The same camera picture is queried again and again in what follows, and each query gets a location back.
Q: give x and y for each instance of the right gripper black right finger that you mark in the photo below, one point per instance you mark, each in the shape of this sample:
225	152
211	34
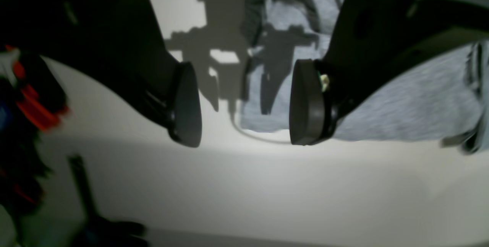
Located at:
373	42

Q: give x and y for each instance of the blue black clamp left edge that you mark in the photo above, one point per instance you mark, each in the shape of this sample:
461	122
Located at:
21	166

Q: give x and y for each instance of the orange black clamp lower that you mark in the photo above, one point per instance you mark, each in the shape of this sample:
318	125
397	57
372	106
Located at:
37	93

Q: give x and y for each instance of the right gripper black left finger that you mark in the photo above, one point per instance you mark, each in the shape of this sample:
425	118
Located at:
117	43

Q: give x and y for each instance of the grey T-shirt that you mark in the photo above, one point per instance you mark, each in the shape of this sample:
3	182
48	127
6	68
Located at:
444	98

